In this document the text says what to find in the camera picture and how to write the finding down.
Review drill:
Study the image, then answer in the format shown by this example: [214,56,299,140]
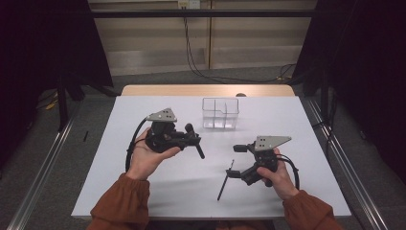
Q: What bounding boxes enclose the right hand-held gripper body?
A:
[241,135,293,188]

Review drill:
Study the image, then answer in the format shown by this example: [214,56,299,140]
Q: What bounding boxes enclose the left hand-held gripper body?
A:
[145,107,187,154]

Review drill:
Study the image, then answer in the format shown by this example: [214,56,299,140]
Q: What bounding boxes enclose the thick black makeup brush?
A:
[184,123,206,160]

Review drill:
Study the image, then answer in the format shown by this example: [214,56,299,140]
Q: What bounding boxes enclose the thin black makeup brush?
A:
[216,158,236,202]

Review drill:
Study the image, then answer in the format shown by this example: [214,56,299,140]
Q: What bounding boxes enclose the clear plastic organizer box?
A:
[201,97,240,130]

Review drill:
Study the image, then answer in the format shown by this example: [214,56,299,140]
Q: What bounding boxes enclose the person's left hand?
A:
[125,127,182,182]

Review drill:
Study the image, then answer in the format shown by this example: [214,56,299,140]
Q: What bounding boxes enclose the person's right hand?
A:
[257,149,301,201]

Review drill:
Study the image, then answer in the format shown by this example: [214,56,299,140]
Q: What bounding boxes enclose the white table cover sheet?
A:
[71,95,352,221]

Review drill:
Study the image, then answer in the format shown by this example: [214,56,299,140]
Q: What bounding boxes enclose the wooden table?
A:
[121,83,296,98]

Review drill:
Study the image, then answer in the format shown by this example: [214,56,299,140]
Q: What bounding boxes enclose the black metal stand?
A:
[56,75,70,132]

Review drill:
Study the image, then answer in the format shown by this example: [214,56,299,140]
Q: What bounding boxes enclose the black curtain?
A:
[293,0,406,180]
[0,0,115,169]

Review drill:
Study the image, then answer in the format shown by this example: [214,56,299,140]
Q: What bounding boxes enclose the left hand-held gripper cable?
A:
[124,117,148,173]

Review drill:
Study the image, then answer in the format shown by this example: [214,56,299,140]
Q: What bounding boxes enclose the hand-held gripper cable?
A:
[124,117,148,173]
[276,153,302,192]

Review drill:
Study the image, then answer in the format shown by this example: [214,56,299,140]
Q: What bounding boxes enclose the right hand-held gripper cable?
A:
[276,153,302,192]

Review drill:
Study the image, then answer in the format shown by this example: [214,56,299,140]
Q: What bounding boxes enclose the black power cable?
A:
[182,8,296,84]
[183,8,296,84]

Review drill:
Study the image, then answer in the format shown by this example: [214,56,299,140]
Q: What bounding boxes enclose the aluminium floor rail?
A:
[6,99,84,230]
[303,97,389,230]

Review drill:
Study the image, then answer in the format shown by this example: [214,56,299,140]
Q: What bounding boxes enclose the black horizontal frame bar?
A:
[90,9,318,19]

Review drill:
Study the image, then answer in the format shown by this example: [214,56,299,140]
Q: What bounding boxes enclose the white wall socket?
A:
[177,0,201,10]

